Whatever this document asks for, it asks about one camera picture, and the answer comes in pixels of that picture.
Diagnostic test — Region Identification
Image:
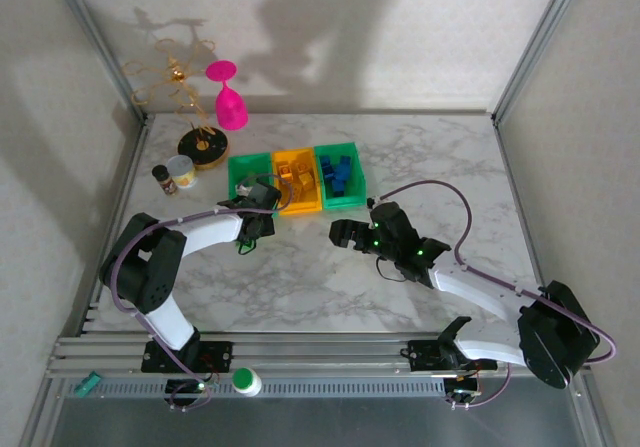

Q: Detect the green plastic bin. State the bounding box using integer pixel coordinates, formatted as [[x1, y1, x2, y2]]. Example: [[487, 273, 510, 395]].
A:
[[313, 141, 369, 212], [227, 152, 279, 217]]

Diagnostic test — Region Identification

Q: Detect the yellow plastic bin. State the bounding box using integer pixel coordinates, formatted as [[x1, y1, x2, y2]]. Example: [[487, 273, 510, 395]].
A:
[[270, 147, 324, 216]]

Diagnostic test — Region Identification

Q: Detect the white jar with yellow label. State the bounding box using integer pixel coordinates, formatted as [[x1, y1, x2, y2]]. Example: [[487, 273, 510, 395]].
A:
[[165, 154, 199, 189]]

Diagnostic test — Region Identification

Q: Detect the pink plastic wine glass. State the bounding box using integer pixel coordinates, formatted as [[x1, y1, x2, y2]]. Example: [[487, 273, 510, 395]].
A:
[[204, 59, 250, 132]]

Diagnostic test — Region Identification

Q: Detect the small dark spice bottle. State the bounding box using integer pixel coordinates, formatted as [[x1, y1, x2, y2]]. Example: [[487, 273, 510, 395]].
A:
[[151, 164, 180, 197]]

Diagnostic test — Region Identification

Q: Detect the white bottle with green cap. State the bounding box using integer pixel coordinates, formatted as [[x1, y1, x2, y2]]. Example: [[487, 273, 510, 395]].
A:
[[231, 366, 263, 397]]

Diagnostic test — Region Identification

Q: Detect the teal plastic connector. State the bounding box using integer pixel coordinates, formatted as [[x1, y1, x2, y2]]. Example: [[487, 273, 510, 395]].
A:
[[73, 370, 104, 397]]

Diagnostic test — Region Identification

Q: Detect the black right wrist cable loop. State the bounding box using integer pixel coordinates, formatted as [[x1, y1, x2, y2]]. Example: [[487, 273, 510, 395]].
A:
[[375, 259, 406, 284]]

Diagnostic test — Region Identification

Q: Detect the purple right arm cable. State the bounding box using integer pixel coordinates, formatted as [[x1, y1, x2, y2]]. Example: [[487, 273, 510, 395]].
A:
[[369, 180, 617, 409]]

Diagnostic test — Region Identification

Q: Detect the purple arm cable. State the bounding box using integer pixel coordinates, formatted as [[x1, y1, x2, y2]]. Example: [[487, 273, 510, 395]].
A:
[[109, 174, 295, 413], [369, 180, 617, 409]]

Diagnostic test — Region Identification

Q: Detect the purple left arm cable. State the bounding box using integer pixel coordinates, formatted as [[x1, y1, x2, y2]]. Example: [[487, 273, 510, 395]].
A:
[[109, 174, 295, 413]]

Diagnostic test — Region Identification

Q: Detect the gold wire glass rack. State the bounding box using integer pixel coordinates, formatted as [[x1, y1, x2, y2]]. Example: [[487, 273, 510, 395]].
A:
[[122, 36, 232, 171]]

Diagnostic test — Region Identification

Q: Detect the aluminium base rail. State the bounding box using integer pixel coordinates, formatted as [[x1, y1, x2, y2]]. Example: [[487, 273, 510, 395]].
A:
[[47, 331, 591, 381]]

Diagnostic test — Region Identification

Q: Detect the perforated grey cable duct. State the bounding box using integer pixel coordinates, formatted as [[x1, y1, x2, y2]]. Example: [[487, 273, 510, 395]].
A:
[[59, 376, 447, 399]]

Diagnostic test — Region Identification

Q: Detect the aluminium frame post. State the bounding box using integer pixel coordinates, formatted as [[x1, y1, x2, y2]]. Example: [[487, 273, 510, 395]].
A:
[[492, 0, 586, 124], [49, 0, 151, 124]]

